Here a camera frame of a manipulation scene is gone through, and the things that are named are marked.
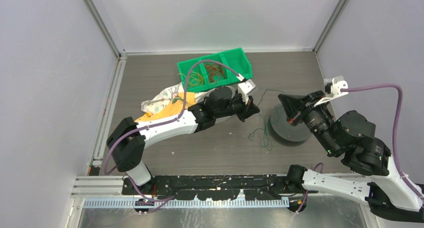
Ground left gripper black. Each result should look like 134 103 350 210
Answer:
214 91 260 122

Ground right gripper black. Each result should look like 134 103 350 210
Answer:
276 88 337 153

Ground dark green wire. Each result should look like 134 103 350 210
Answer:
247 88 286 151

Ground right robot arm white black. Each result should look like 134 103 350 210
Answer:
278 91 424 223

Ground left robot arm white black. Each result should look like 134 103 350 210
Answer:
106 80 260 195

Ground green three-compartment bin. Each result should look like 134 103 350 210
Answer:
177 48 253 93

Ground floral patterned cloth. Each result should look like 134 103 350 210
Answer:
141 83 184 114

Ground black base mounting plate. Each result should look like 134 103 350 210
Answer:
139 174 305 201

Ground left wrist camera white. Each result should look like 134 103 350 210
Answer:
236 74 257 105

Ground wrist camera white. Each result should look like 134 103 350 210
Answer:
236 74 257 105
314 76 348 107

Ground dark grey cable spool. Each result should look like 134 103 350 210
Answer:
267 104 312 147

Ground red wire bundle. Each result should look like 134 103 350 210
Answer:
203 62 227 84

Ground yellow wire bundle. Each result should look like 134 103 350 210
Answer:
178 71 205 88

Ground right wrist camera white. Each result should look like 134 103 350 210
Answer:
314 76 348 107

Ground white slotted cable duct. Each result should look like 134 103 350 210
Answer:
82 197 290 209

